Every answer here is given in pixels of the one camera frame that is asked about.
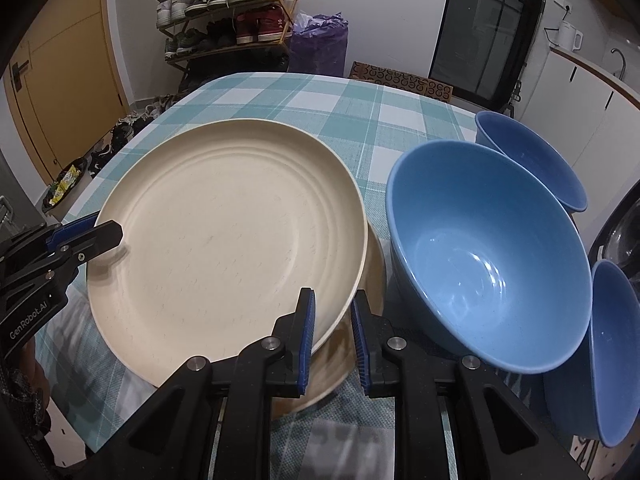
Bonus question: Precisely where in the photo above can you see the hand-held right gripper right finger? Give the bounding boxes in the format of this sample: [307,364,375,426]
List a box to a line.
[350,294,576,480]

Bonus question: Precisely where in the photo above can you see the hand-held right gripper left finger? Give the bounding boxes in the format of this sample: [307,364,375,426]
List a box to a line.
[107,287,317,480]

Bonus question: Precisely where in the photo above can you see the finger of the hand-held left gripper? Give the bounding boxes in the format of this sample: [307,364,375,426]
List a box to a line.
[44,212,101,252]
[50,220,124,267]

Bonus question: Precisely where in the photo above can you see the cream plate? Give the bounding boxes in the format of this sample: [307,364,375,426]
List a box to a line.
[270,220,387,416]
[86,118,369,389]

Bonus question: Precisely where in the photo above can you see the blue bowl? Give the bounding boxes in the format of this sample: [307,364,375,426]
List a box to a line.
[474,111,589,213]
[542,259,640,448]
[385,140,593,375]

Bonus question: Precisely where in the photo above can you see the person's left forearm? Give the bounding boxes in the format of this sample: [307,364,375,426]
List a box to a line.
[0,355,53,466]

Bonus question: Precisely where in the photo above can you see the black tray of snack packets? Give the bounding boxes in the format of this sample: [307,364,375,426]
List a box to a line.
[41,157,90,213]

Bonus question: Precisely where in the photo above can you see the scattered dark shoes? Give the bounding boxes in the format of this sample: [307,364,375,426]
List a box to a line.
[87,95,176,176]

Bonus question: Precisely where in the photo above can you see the yellow wooden door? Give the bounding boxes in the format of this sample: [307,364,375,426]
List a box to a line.
[2,0,128,186]

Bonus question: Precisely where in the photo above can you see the teal checked tablecloth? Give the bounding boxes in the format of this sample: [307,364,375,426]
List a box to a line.
[35,72,566,480]

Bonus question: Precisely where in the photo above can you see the brown patterned doormat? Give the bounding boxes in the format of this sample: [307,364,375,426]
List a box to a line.
[348,61,453,103]

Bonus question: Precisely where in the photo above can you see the white washing machine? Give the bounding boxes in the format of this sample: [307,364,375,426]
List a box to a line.
[587,195,640,281]

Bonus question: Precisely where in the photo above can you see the purple plastic bag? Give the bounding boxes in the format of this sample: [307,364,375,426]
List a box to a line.
[290,11,349,78]

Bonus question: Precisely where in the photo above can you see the grey floor mop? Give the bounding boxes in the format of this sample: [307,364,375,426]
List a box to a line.
[507,80,524,118]

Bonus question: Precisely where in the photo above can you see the white base cabinet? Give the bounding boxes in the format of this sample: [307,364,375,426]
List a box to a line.
[517,47,640,196]

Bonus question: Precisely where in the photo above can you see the black framed glass door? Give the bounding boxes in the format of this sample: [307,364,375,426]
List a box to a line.
[430,0,548,111]

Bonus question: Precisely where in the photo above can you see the white electric kettle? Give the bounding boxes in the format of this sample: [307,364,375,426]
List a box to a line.
[556,21,584,52]

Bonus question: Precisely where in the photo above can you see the black door handle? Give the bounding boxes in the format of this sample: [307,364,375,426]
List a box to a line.
[10,61,31,92]

